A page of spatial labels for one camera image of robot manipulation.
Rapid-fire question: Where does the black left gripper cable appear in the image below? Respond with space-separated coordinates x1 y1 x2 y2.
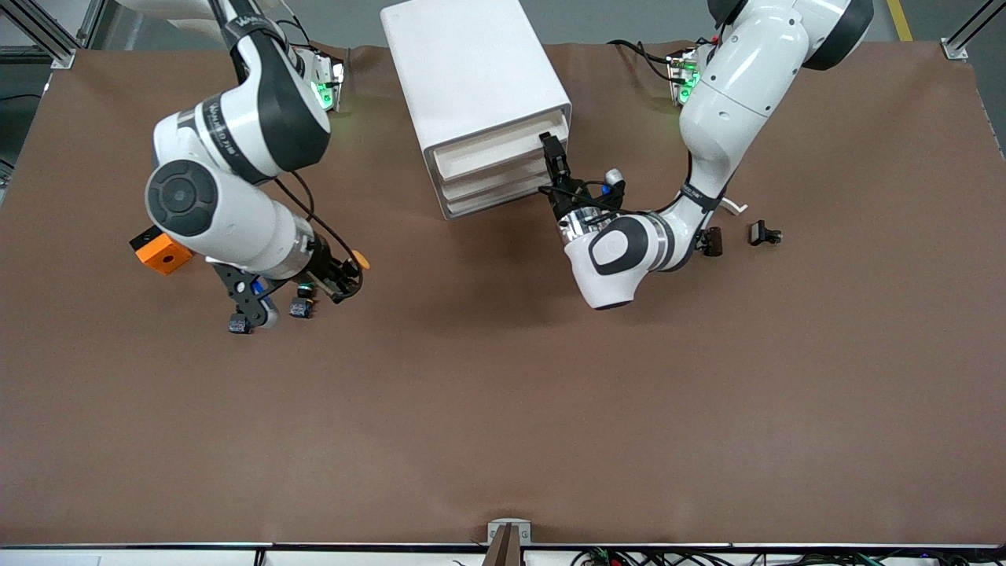
538 177 630 217

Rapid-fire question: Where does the tangled cable bundle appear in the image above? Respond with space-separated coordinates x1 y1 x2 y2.
570 546 1006 566

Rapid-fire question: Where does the brown table cover sheet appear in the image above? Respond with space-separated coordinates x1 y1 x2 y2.
0 39 1006 547

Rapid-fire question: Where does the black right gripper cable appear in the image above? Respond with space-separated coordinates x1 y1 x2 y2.
271 171 366 301

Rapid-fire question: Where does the grey metal mounting bracket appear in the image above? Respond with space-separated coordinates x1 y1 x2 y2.
486 519 532 545

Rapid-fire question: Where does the black arm base cable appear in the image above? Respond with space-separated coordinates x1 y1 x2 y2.
607 38 685 83

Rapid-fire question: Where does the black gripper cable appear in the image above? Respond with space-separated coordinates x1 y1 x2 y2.
271 171 366 301
538 177 630 217

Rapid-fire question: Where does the aluminium frame profile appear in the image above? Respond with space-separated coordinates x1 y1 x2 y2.
943 0 1006 62
0 0 107 68

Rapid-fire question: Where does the orange box with hole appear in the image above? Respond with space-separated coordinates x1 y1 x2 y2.
129 223 193 276

